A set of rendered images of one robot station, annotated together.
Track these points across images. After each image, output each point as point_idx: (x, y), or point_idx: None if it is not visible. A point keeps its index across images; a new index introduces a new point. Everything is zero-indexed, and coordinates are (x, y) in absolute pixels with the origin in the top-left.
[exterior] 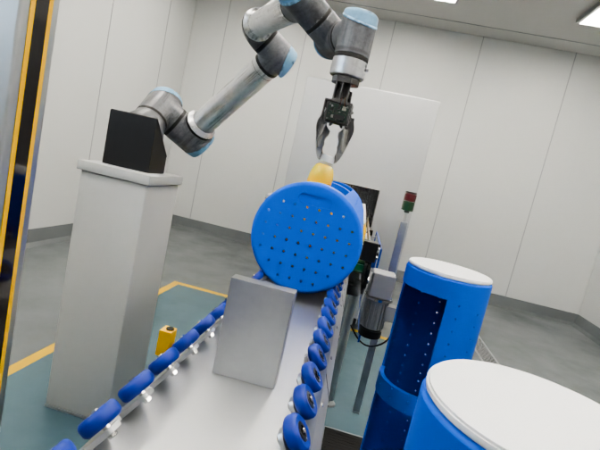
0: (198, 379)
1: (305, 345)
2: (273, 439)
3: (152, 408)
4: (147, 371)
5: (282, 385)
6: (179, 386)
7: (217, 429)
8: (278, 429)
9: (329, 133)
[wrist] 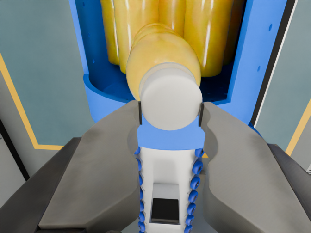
0: (151, 192)
1: (189, 150)
2: (183, 206)
3: (146, 206)
4: (142, 220)
5: (181, 184)
6: (147, 196)
7: None
8: (183, 203)
9: (139, 187)
